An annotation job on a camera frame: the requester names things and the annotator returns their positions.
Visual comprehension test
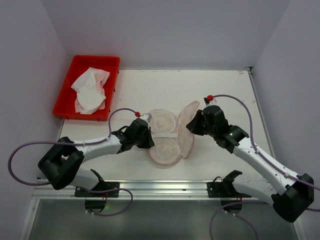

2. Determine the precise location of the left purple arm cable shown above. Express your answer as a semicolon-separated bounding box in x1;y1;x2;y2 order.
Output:
7;107;141;186

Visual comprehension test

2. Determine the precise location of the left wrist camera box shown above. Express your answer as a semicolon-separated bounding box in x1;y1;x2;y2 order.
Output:
139;113;152;124

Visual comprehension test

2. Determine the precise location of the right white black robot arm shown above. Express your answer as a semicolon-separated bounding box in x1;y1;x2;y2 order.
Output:
186;105;314;223

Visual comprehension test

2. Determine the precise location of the white bra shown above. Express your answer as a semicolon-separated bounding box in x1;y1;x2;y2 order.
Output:
70;66;107;115

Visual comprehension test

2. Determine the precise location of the aluminium mounting rail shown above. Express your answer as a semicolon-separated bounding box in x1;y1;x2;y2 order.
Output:
32;178;276;201

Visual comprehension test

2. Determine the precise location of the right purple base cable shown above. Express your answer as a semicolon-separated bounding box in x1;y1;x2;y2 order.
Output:
209;199;268;240

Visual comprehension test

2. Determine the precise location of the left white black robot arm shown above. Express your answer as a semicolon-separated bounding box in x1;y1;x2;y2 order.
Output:
38;113;155;191

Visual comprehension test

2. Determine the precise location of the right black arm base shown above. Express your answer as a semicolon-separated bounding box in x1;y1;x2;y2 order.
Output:
206;170;251;206

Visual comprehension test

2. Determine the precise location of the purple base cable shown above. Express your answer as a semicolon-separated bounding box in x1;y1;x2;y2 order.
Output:
209;199;268;240
88;187;135;217

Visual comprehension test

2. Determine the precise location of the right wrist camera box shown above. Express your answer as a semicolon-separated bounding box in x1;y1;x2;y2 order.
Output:
203;95;217;107

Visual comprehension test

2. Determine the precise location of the peach floral mesh laundry bag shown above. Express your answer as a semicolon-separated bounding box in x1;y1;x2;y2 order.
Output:
148;100;200;166

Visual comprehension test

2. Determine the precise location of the red plastic tray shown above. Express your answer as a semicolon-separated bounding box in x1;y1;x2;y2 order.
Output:
53;55;120;122

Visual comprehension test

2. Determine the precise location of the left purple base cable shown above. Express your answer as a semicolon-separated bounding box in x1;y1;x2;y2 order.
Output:
88;187;135;217

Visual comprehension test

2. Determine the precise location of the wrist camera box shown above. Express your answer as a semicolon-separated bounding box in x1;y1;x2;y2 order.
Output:
139;113;152;124
203;95;217;107

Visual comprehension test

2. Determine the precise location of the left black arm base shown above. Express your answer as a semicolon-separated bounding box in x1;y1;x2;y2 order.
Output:
74;181;120;214

